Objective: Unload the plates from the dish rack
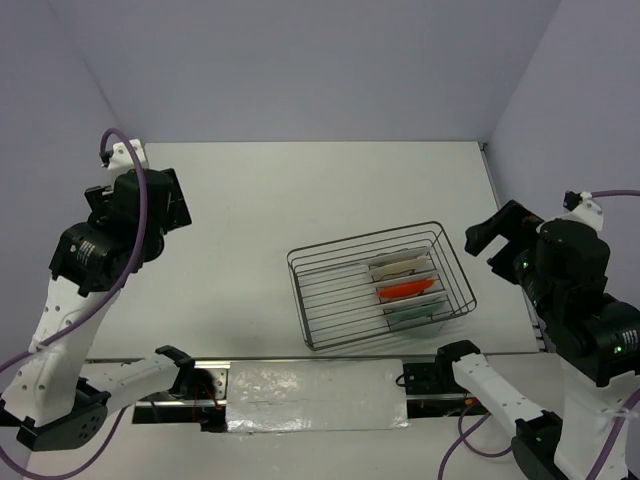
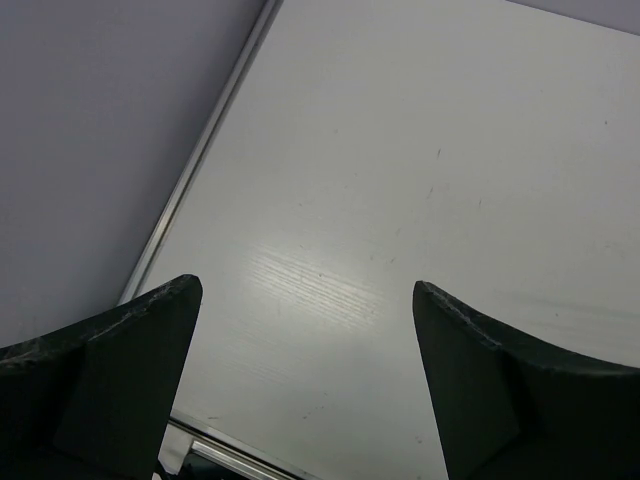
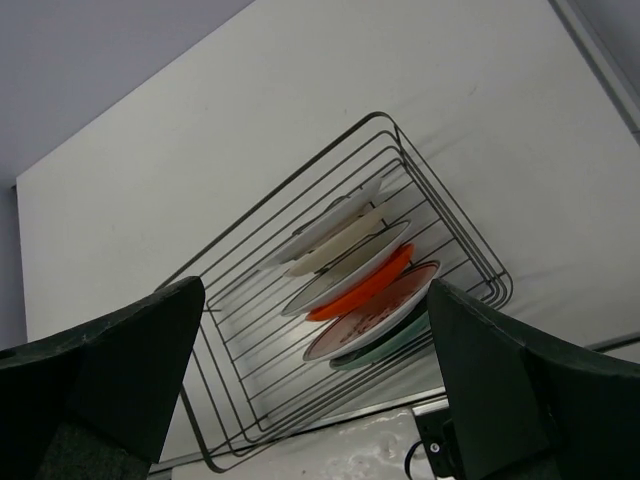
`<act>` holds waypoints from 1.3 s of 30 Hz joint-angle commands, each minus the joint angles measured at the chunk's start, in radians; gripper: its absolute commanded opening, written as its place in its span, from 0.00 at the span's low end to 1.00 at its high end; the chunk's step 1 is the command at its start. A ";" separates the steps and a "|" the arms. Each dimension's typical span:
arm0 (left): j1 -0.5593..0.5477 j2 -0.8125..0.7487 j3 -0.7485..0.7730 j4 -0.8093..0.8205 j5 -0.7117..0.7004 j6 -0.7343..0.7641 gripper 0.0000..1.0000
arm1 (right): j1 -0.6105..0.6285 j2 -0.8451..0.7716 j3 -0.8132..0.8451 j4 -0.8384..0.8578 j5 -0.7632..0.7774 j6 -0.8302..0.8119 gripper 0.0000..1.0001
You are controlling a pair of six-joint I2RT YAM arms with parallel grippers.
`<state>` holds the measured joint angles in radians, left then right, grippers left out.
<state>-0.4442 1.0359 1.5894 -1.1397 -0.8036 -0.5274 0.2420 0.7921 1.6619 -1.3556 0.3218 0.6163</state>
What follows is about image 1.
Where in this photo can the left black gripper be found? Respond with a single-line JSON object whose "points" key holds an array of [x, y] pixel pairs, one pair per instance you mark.
{"points": [[177, 213]]}

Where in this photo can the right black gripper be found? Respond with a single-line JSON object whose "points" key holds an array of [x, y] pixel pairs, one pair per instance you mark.
{"points": [[514, 220]]}

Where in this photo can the cream plate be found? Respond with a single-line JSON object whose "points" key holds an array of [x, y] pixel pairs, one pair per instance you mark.
{"points": [[398, 267]]}

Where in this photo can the teal green plate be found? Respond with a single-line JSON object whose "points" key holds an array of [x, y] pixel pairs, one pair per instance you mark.
{"points": [[417, 316]]}

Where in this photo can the grey wire dish rack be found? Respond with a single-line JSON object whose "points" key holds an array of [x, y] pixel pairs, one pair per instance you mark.
{"points": [[335, 296]]}

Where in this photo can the white orange patterned plate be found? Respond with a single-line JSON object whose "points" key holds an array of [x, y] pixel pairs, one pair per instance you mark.
{"points": [[397, 256]]}

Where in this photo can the white floral plate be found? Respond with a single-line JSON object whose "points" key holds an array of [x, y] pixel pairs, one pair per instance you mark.
{"points": [[409, 302]]}

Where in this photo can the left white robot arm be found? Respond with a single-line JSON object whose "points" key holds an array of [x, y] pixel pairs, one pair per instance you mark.
{"points": [[56, 407]]}

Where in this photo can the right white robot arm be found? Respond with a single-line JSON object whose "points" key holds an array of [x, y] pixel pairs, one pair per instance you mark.
{"points": [[560, 264]]}

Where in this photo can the silver foil covered panel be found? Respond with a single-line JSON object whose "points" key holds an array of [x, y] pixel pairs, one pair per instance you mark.
{"points": [[315, 396]]}

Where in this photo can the metal base rail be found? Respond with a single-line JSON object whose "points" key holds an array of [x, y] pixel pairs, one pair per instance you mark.
{"points": [[203, 399]]}

